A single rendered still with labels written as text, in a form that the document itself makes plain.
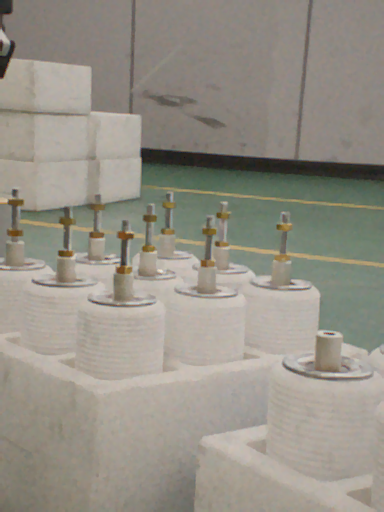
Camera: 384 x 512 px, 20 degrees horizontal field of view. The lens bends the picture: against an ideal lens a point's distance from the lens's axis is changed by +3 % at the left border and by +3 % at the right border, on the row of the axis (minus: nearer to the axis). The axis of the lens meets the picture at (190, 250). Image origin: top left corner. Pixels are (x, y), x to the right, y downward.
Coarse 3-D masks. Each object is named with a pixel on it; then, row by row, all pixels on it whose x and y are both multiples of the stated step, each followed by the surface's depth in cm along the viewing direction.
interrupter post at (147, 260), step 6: (144, 252) 130; (150, 252) 130; (156, 252) 130; (144, 258) 130; (150, 258) 130; (156, 258) 131; (144, 264) 130; (150, 264) 130; (138, 270) 131; (144, 270) 130; (150, 270) 130
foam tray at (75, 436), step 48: (0, 336) 126; (0, 384) 120; (48, 384) 112; (96, 384) 108; (144, 384) 109; (192, 384) 113; (240, 384) 117; (0, 432) 121; (48, 432) 113; (96, 432) 106; (144, 432) 109; (192, 432) 114; (0, 480) 121; (48, 480) 113; (96, 480) 107; (144, 480) 110; (192, 480) 114
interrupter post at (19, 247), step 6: (6, 246) 132; (12, 246) 131; (18, 246) 132; (24, 246) 133; (6, 252) 132; (12, 252) 132; (18, 252) 132; (6, 258) 132; (12, 258) 132; (18, 258) 132; (6, 264) 132; (12, 264) 132; (18, 264) 132
